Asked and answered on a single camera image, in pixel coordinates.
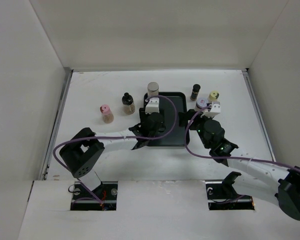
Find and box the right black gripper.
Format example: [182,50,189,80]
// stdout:
[178,109,215,149]

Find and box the black lid bottle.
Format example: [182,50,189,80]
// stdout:
[121,92,135,115]

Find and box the silver lid grain bottle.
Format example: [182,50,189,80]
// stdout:
[147,82,159,97]

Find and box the pink cap spice bottle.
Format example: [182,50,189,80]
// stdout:
[99,104,114,124]

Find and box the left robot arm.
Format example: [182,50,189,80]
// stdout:
[53,108,165,200]

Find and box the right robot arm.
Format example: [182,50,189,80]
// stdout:
[178,109,300,221]

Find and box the white lid sauce jar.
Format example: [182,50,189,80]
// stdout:
[194,97,211,112]

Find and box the black rectangular tray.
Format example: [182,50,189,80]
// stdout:
[148,91,188,147]

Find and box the black cap spice jar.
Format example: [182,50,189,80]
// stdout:
[190,84,201,101]

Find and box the yellow cap spice bottle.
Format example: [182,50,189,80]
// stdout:
[208,90,220,103]

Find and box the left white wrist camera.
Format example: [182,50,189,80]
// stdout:
[144,97,160,115]

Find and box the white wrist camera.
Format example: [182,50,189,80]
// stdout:
[203,101,221,118]
[144,97,160,115]

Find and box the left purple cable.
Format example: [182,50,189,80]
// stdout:
[52,95,178,210]

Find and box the purple cable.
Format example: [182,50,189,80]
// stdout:
[52,95,178,210]
[184,104,300,177]

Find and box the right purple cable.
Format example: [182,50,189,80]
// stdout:
[184,104,300,177]

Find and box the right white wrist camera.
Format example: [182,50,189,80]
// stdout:
[203,101,221,118]

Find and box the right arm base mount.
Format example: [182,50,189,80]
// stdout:
[205,171,255,211]

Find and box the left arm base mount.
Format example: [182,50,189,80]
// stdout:
[68,172,119,211]

